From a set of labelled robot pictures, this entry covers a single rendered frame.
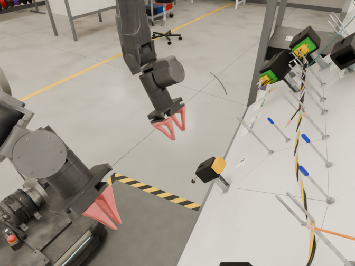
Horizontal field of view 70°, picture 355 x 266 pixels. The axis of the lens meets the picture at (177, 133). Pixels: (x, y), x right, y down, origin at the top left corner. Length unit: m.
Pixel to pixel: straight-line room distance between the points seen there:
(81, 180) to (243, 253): 0.33
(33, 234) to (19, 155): 1.31
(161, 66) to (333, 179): 0.44
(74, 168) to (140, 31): 0.39
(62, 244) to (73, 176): 1.17
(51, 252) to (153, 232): 0.60
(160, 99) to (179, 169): 1.43
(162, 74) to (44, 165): 0.40
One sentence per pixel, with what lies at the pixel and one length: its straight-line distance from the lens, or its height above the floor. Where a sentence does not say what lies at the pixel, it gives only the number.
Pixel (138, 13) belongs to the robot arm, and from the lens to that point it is 0.67.
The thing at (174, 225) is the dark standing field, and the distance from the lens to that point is 1.78.
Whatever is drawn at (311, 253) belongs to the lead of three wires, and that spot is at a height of 1.24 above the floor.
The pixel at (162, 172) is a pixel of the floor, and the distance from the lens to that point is 2.07.
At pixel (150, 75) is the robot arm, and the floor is 1.22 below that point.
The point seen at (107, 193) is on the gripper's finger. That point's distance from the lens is 0.43.
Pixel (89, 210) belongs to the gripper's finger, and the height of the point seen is 1.19.
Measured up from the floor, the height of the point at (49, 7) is 0.50.
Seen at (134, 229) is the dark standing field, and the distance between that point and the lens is 1.79.
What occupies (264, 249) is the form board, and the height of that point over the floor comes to 1.07.
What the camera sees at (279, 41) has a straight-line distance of 1.34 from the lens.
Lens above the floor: 1.52
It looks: 38 degrees down
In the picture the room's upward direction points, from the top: straight up
